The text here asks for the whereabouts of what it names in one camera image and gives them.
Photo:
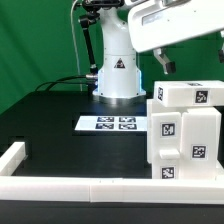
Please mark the white cabinet body box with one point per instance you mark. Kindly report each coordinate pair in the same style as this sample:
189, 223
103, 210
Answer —
199, 141

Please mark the white marker base plate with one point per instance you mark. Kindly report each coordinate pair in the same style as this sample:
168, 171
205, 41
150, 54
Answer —
112, 123

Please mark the white U-shaped fence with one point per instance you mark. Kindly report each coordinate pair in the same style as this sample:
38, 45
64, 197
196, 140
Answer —
97, 190

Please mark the white cabinet door panel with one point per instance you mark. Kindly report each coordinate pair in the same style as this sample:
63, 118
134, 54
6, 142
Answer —
163, 140

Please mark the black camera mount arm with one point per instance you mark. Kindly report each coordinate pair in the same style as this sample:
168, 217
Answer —
91, 17

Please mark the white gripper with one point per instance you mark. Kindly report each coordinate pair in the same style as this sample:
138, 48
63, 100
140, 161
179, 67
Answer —
154, 24

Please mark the white cabinet top block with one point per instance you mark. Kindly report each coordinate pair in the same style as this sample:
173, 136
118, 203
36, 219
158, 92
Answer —
189, 93

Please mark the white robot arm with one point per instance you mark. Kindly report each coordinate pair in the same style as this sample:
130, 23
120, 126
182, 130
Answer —
119, 79

